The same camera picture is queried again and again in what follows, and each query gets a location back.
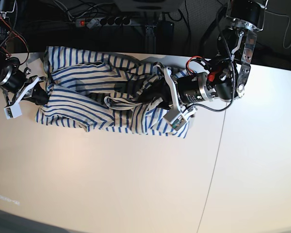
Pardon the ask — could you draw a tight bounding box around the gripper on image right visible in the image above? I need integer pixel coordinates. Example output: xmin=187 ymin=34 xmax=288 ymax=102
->
xmin=137 ymin=70 xmax=217 ymax=117

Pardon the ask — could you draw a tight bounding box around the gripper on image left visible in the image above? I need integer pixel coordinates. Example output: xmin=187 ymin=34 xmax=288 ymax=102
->
xmin=0 ymin=65 xmax=49 ymax=105

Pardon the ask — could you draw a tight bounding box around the blue white striped T-shirt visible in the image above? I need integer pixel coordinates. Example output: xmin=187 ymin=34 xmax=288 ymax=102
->
xmin=36 ymin=46 xmax=190 ymax=138

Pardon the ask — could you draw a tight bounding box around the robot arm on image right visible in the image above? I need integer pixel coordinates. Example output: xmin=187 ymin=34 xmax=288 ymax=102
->
xmin=138 ymin=0 xmax=268 ymax=117

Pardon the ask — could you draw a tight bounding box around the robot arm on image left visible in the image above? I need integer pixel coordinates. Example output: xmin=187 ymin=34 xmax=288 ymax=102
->
xmin=0 ymin=0 xmax=49 ymax=106

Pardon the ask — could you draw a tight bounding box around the aluminium profile stand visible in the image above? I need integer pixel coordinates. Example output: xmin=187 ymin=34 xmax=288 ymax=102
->
xmin=131 ymin=20 xmax=174 ymax=54

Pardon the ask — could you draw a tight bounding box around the grey box under table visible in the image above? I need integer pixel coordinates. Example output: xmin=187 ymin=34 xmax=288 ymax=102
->
xmin=114 ymin=0 xmax=184 ymax=12

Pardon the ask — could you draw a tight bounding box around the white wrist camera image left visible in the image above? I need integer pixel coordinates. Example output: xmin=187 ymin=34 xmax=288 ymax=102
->
xmin=4 ymin=75 xmax=40 ymax=119

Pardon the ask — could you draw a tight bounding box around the black power strip red switch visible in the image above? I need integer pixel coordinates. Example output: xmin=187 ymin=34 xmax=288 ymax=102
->
xmin=75 ymin=17 xmax=132 ymax=29

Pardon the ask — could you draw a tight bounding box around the white cable on floor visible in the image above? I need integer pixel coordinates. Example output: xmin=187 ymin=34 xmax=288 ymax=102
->
xmin=261 ymin=0 xmax=291 ymax=49

